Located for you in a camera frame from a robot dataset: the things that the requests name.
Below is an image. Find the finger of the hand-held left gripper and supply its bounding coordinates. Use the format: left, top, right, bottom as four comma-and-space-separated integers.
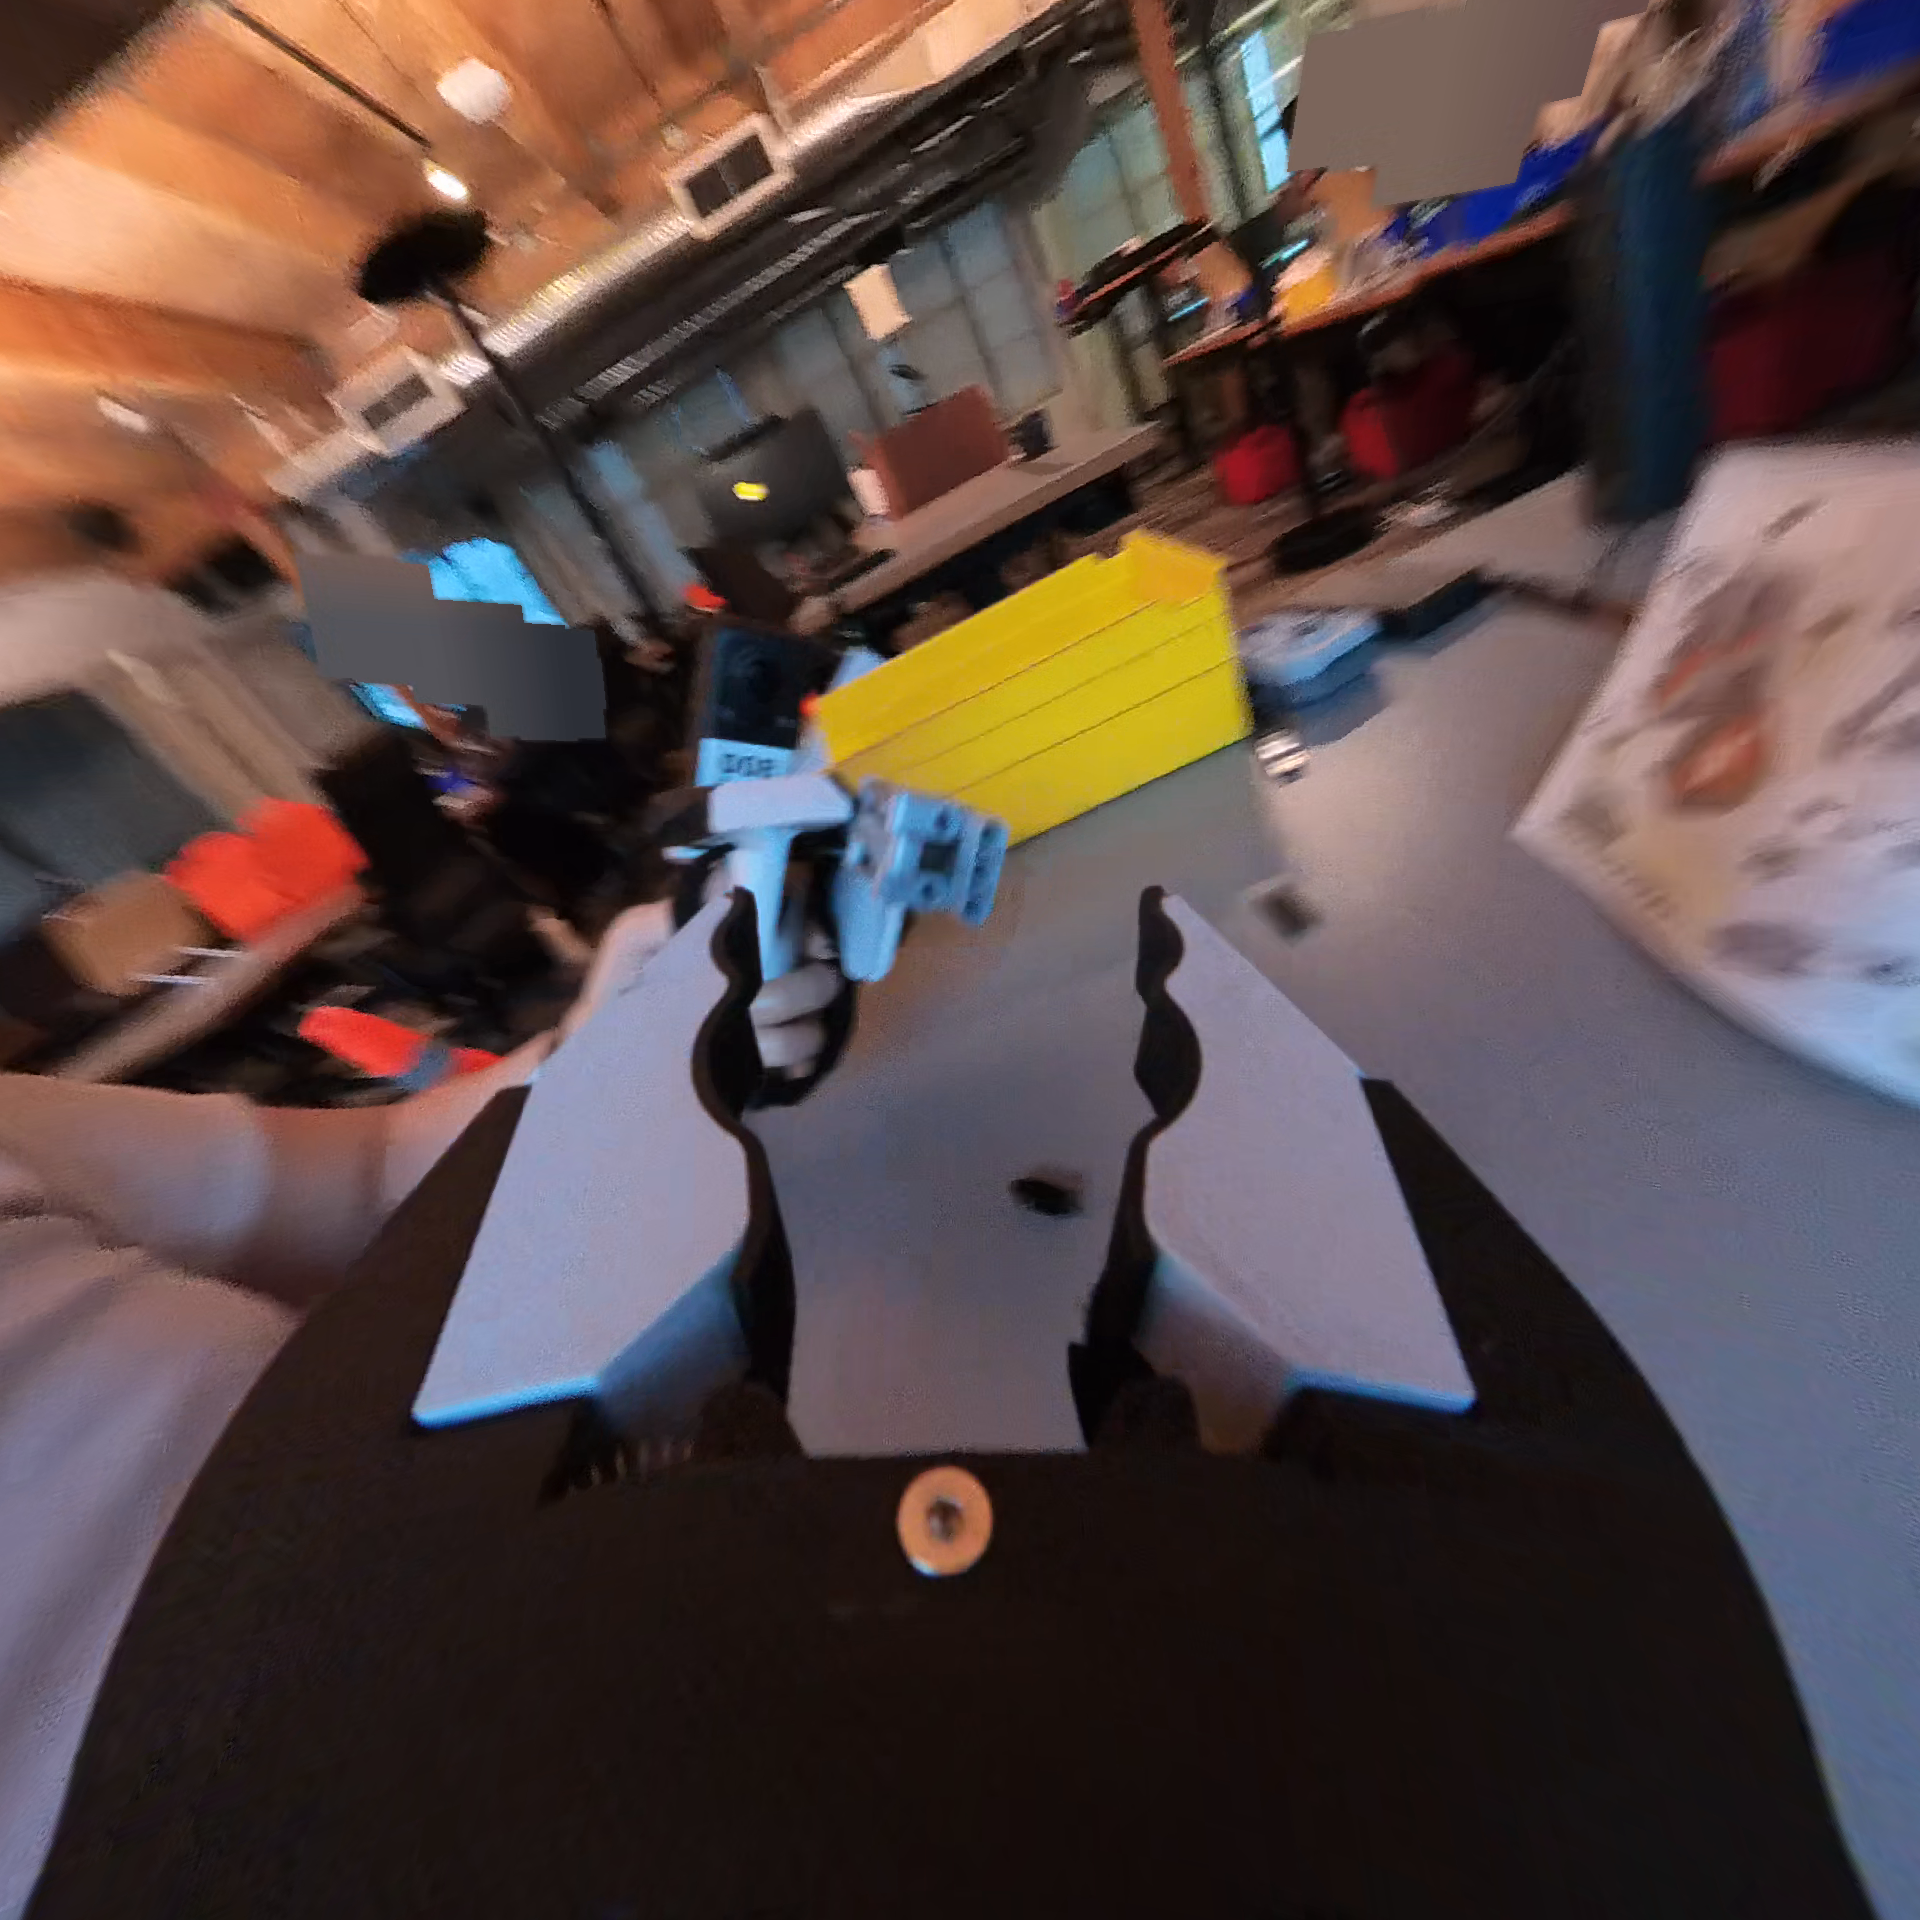
701, 776, 860, 850
828, 846, 919, 988

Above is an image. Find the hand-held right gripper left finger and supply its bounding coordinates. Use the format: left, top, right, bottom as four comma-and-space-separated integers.
408, 889, 794, 1447

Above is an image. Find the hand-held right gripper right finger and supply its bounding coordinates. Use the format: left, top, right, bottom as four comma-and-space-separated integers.
1067, 882, 1482, 1454

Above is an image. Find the grey brick assembly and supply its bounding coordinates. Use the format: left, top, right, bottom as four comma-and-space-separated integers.
835, 776, 1013, 930

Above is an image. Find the person's left forearm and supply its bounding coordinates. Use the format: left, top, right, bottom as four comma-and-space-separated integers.
0, 897, 691, 1315

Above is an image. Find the wooden-edged office desk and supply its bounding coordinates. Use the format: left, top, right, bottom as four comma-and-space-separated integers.
1158, 203, 1584, 384

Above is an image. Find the person's left hand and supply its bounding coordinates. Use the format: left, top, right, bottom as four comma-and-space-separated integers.
746, 957, 845, 1070

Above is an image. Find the yellow plastic bin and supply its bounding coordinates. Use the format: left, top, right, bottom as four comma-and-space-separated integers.
809, 528, 1256, 852

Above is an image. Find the grey battery hub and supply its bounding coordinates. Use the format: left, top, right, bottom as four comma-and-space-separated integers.
1241, 604, 1379, 711

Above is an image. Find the red bag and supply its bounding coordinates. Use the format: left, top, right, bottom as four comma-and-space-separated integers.
1338, 349, 1483, 486
1212, 425, 1303, 510

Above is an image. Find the black round stand base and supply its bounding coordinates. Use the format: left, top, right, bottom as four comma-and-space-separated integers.
1271, 507, 1385, 577

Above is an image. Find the person's white shirt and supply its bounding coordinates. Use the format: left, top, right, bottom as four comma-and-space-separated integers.
0, 1214, 310, 1920

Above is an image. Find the black power adapter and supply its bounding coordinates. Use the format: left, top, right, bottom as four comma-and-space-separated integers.
1381, 575, 1500, 645

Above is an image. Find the white instruction booklet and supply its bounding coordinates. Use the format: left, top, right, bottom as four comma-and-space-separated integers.
1512, 439, 1920, 1116

